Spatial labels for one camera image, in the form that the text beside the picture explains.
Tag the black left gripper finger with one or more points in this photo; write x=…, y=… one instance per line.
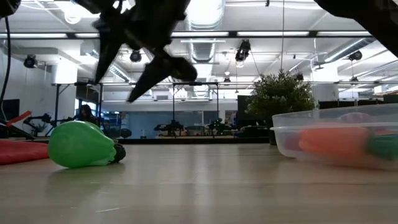
x=168, y=70
x=109, y=43

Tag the orange toy carrot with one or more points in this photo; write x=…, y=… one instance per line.
x=332, y=143

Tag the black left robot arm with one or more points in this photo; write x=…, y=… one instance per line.
x=7, y=6

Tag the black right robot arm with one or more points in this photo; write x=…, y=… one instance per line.
x=373, y=15

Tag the clear plastic tupperware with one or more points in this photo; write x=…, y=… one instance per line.
x=311, y=118

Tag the black ceiling spotlight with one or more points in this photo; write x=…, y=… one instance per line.
x=135, y=56
x=355, y=55
x=243, y=49
x=30, y=61

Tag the person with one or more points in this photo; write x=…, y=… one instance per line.
x=86, y=113

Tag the green toy bell pepper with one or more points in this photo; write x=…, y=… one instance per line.
x=77, y=146

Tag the small green potted plant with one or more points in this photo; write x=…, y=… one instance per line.
x=280, y=96

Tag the orange red strip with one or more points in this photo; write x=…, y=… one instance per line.
x=18, y=118

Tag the black background monitor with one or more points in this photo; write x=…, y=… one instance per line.
x=11, y=110

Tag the red cloth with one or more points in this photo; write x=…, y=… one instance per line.
x=21, y=152

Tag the black background workstation frame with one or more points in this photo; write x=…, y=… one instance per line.
x=196, y=83
x=57, y=102

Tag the silver ceiling air duct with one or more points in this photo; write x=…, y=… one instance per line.
x=203, y=49

